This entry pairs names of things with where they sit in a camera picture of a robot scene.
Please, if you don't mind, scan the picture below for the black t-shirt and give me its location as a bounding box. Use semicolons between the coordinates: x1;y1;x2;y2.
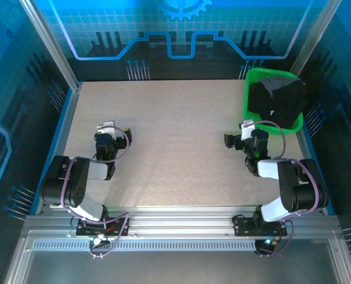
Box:
247;78;309;129

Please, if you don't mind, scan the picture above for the green plastic basket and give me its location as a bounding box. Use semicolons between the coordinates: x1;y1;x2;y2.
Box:
242;67;305;135

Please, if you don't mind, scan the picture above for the grey t-shirt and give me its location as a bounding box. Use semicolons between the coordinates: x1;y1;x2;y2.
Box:
256;77;298;100

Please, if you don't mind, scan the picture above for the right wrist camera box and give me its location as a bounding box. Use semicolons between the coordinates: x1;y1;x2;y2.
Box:
240;118;256;141

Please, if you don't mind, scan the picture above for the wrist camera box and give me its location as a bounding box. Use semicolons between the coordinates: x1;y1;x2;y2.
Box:
240;118;256;141
96;120;117;138

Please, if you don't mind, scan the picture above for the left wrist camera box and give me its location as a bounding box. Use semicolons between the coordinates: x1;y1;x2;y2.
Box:
96;120;117;138

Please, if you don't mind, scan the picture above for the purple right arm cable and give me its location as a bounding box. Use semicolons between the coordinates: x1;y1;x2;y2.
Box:
244;120;320;259

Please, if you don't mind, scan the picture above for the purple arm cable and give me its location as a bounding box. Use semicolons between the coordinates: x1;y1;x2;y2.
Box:
60;125;131;260
244;120;320;259

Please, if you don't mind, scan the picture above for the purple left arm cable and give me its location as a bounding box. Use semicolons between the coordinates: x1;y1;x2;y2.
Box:
60;125;131;260

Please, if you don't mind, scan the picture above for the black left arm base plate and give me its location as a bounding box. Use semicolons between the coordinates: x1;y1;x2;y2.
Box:
75;217;131;238

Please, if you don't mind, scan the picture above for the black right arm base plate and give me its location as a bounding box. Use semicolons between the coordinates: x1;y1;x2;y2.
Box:
231;215;288;237

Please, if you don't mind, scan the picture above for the aluminium mounting rail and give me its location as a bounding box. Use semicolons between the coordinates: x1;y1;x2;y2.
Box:
23;205;340;238

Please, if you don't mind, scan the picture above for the slotted aluminium cable duct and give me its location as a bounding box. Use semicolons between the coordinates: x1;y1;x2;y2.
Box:
31;240;257;253

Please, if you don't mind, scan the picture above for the aluminium frame post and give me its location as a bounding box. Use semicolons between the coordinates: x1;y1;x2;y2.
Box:
289;0;342;81
19;0;83;91

